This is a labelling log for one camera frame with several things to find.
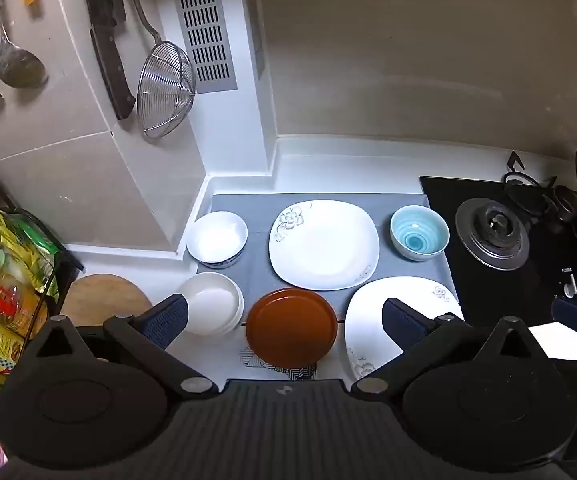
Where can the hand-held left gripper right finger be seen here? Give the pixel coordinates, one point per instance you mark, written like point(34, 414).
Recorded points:
point(402, 321)

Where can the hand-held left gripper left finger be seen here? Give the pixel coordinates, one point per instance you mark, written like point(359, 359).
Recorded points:
point(168, 317)

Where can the white square floral plate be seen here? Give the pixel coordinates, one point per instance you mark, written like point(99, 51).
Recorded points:
point(322, 245)
point(368, 320)

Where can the light blue spiral bowl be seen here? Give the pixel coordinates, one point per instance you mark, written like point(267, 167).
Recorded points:
point(420, 234)

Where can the white bowl blue patterned rim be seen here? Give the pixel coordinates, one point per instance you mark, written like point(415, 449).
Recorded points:
point(217, 236)

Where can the brown round plate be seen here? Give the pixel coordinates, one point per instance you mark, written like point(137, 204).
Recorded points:
point(292, 327)

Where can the silver stove knob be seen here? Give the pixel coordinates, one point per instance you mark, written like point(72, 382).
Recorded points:
point(570, 285)

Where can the black glass gas stove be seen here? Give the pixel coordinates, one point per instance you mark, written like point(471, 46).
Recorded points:
point(518, 285)

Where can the round wooden cutting board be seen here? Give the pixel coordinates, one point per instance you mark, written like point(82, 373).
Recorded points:
point(103, 297)

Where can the grey mat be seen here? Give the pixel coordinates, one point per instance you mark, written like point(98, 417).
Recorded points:
point(258, 260)

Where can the round steel stove burner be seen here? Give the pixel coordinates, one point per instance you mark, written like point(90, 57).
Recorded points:
point(490, 232)

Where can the black white patterned mat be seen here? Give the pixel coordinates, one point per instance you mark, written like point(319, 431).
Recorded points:
point(278, 369)

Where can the black pot support grate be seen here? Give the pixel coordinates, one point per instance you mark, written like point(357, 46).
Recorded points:
point(533, 190)

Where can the yellow green food packet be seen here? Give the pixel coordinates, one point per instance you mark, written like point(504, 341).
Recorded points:
point(21, 240)

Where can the steel mesh skimmer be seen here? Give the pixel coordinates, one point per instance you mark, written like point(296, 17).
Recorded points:
point(166, 87)

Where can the steel ladle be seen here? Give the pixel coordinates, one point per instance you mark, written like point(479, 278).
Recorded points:
point(18, 65)

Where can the grey vent grille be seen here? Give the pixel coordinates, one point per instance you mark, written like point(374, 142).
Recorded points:
point(202, 25)

